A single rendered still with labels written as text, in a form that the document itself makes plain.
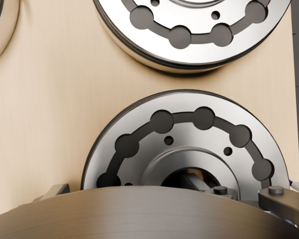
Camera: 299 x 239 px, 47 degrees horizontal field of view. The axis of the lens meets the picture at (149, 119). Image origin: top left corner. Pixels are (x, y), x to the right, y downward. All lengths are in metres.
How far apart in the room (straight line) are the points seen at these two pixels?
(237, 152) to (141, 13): 0.08
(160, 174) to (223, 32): 0.07
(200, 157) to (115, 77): 0.07
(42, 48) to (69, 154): 0.06
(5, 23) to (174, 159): 0.11
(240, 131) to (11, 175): 0.12
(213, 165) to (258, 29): 0.07
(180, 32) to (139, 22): 0.02
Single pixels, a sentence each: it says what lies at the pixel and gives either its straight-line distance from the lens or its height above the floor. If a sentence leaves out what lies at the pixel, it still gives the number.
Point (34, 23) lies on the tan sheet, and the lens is 0.20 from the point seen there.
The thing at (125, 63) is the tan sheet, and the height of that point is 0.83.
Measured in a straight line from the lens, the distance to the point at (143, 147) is 0.16.
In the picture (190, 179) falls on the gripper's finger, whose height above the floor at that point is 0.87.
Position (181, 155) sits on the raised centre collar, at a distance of 0.16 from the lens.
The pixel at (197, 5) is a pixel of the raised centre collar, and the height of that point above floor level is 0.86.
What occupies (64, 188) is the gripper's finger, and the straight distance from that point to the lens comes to 0.16.
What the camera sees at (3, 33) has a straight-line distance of 0.19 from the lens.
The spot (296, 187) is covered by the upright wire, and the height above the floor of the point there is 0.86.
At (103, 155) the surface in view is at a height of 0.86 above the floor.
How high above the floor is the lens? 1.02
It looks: 85 degrees down
